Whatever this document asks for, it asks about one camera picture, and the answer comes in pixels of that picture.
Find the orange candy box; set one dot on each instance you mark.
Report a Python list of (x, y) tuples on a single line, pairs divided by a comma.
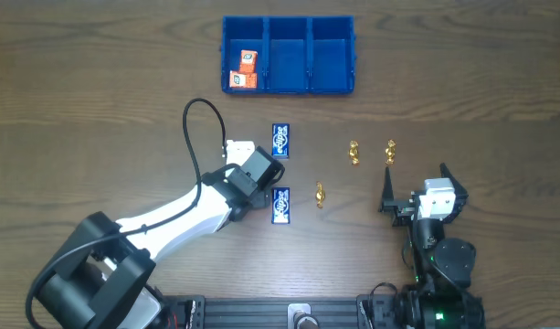
[(248, 60), (243, 80)]

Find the mounting rail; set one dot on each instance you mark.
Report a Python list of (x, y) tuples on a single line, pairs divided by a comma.
[(252, 313)]

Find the gold candy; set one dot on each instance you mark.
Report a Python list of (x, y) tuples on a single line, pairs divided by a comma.
[(320, 195), (354, 152), (390, 152)]

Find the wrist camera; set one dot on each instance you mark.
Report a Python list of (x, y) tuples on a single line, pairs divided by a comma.
[(437, 198), (239, 150)]

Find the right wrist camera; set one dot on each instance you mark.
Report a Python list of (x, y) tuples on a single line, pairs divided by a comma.
[(437, 198)]

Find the blue tray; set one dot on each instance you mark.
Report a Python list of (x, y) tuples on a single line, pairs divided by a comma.
[(286, 64)]

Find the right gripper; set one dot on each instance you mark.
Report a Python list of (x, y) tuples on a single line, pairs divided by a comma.
[(405, 211)]

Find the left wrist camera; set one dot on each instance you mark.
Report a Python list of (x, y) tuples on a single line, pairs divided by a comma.
[(239, 150)]

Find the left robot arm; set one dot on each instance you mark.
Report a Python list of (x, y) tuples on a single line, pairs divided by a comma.
[(179, 228)]

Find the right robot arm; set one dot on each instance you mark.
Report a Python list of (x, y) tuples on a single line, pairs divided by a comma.
[(453, 260)]

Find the blue candy pack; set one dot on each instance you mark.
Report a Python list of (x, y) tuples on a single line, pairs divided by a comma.
[(280, 205), (280, 141)]

